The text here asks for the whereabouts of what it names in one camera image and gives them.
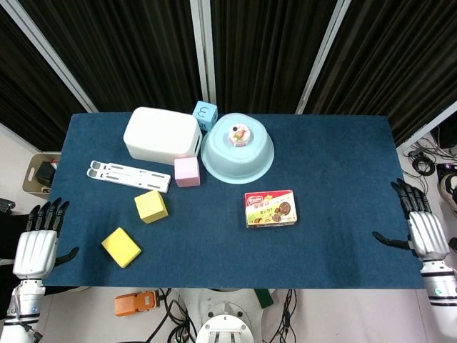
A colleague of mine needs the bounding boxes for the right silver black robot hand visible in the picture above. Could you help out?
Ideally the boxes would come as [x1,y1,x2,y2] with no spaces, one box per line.
[372,178,451,262]

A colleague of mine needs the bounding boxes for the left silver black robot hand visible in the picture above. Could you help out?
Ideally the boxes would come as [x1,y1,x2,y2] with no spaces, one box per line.
[13,197,80,279]

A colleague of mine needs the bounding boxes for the red snack box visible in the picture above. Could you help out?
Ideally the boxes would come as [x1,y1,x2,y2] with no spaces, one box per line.
[244,189,298,229]

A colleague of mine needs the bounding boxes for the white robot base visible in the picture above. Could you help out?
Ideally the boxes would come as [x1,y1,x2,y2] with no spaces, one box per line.
[178,288,272,343]

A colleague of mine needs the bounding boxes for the white plastic storage box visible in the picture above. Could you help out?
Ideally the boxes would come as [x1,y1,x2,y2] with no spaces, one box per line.
[123,106,204,166]

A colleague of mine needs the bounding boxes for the white sneaker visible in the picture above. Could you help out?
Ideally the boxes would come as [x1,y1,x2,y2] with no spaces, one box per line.
[439,173,457,215]

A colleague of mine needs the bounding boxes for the beige plastic bin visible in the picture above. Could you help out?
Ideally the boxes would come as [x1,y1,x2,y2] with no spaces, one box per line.
[22,152,61,200]

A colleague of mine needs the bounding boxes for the black pouch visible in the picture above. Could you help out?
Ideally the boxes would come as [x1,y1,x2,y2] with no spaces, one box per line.
[35,161,55,183]

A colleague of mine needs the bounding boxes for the yellow sponge block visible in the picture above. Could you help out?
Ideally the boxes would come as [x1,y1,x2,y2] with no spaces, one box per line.
[101,227,142,269]

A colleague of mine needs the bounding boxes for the orange foot pedal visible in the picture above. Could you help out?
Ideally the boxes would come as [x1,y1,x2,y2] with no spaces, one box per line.
[114,291,160,318]

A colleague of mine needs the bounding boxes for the white folding laptop stand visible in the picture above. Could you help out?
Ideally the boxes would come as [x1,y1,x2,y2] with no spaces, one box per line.
[86,160,172,194]

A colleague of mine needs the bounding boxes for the blue table cloth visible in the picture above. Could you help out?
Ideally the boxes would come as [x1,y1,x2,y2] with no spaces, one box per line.
[36,112,428,290]

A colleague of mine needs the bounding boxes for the yellow foam cube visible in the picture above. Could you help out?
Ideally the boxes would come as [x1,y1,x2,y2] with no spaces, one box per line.
[134,189,169,224]

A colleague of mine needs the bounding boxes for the black pleated curtain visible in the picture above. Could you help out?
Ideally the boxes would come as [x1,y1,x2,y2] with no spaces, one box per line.
[17,0,204,114]
[0,6,86,151]
[305,0,457,146]
[209,0,338,114]

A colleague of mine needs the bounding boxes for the pink foam cube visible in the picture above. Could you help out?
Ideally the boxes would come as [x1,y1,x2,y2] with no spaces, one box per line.
[174,156,201,189]

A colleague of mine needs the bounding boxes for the green block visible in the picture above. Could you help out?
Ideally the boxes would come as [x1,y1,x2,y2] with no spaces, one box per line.
[253,288,274,309]

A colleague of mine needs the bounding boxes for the light blue plastic basin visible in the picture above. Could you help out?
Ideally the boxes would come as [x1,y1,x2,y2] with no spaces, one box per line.
[200,112,276,185]

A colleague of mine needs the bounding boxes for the pink toy cake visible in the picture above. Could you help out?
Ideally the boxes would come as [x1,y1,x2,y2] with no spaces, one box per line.
[228,122,252,147]

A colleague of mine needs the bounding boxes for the blue number cube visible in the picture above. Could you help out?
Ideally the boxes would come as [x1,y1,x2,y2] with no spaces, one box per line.
[192,100,219,132]

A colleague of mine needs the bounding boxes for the coiled black cable bundle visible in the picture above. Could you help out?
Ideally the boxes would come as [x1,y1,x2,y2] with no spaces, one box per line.
[403,137,457,178]

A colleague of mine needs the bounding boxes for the white frame post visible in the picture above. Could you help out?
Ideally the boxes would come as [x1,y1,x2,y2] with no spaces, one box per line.
[296,0,353,114]
[0,0,98,114]
[394,99,457,153]
[189,0,217,108]

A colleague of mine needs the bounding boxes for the black floor cables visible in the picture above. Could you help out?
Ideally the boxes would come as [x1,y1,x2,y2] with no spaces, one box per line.
[153,288,197,343]
[269,288,299,343]

